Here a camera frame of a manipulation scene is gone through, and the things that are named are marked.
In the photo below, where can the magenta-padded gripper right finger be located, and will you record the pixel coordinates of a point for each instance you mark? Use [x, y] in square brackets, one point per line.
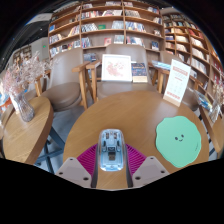
[136, 161]

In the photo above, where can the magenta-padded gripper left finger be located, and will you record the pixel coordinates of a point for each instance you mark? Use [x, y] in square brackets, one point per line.
[85, 163]

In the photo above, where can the translucent light blue computer mouse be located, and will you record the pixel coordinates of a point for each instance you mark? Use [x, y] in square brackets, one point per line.
[112, 150]

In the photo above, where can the green smiley-face mouse pad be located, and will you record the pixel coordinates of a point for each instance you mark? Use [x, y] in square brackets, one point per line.
[178, 141]

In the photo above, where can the round wooden side table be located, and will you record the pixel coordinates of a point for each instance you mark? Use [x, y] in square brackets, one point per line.
[26, 133]
[216, 133]

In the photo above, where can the brown padded wooden armchair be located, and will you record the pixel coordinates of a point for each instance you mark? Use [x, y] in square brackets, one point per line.
[195, 100]
[120, 89]
[63, 93]

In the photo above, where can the glass vase with dried flowers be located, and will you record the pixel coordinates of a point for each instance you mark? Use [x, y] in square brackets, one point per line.
[25, 108]
[215, 113]

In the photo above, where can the stack of colourful books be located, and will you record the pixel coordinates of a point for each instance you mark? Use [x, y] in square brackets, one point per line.
[203, 101]

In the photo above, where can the white menu sign wooden base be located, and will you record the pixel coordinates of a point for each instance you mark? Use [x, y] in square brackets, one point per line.
[177, 81]

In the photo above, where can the dark-covered book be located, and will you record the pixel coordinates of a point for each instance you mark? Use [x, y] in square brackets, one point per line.
[139, 71]

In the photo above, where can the small white table sign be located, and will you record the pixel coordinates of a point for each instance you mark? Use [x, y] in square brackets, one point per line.
[14, 103]

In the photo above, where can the white framed floral picture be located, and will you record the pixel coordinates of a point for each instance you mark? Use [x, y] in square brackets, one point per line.
[116, 68]

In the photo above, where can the stack of light blue books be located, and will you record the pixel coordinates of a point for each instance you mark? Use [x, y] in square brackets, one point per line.
[161, 65]

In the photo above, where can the colourful book display rack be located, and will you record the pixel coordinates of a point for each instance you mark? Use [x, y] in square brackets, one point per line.
[4, 100]

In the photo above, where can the distant wooden bookshelf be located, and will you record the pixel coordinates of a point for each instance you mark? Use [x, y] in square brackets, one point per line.
[21, 55]

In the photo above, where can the curved wooden bookshelf with books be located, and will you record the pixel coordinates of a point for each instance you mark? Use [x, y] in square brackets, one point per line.
[196, 50]

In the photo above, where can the wide wooden bookshelf with books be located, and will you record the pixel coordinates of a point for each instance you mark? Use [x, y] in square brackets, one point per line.
[106, 26]

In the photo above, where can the white ceiling panel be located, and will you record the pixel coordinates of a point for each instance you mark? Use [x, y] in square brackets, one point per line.
[40, 18]

